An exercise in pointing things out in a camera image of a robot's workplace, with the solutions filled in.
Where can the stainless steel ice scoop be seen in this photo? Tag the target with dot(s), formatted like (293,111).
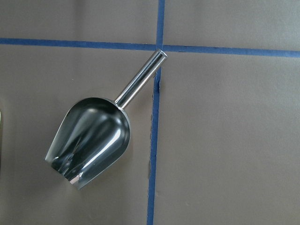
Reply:
(96,132)

